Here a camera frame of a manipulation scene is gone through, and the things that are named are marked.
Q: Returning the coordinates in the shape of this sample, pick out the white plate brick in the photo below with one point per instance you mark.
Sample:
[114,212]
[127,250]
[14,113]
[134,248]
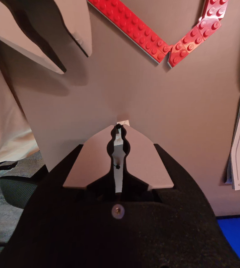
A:
[123,122]

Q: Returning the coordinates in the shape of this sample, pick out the blue plastic bin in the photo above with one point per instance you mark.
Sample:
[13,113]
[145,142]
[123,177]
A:
[235,240]

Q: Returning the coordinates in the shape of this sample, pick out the grey desk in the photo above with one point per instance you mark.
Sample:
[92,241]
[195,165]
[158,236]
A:
[174,125]

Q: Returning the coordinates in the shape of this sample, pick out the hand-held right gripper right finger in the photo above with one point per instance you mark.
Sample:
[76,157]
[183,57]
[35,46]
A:
[147,161]

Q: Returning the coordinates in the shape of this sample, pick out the black mesh chair seat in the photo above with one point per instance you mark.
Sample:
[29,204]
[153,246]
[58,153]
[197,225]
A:
[19,188]

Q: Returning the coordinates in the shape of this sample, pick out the red brick heart frame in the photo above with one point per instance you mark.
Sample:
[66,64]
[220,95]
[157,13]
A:
[132,25]

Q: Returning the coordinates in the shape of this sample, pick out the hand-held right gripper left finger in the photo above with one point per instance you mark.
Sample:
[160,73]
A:
[88,161]

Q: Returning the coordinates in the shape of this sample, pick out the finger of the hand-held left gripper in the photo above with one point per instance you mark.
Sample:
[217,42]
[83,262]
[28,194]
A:
[11,33]
[80,16]

